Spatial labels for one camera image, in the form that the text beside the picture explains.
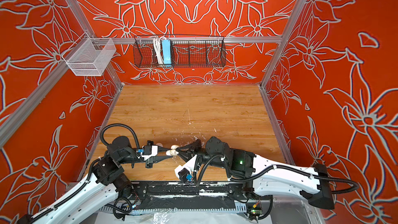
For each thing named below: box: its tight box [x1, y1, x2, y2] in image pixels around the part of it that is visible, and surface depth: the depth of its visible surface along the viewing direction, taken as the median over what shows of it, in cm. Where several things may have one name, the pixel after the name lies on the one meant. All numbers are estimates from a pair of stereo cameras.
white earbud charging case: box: [165, 144, 180, 157], surface depth 61 cm
